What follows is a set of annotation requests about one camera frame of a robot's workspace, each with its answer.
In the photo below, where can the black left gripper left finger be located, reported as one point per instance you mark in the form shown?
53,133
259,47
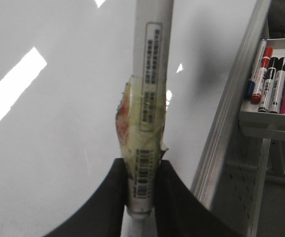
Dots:
102,214

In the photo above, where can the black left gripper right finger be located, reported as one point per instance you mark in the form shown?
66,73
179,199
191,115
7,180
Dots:
178,213

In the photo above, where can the white black whiteboard marker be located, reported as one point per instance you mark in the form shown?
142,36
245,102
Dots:
150,58

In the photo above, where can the grey perforated whiteboard stand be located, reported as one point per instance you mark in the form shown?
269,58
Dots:
250,196

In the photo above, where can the red magnet in clear tape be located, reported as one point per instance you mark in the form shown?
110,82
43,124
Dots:
140,118

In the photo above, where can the grey marker tray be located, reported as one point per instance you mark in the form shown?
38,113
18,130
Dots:
260,124

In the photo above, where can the black capped marker blue label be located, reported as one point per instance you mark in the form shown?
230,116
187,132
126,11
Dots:
268,85

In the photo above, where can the red capped marker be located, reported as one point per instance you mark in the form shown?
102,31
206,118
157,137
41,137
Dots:
256,95

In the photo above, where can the black capped marker grey label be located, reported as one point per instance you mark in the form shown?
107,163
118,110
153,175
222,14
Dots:
278,87

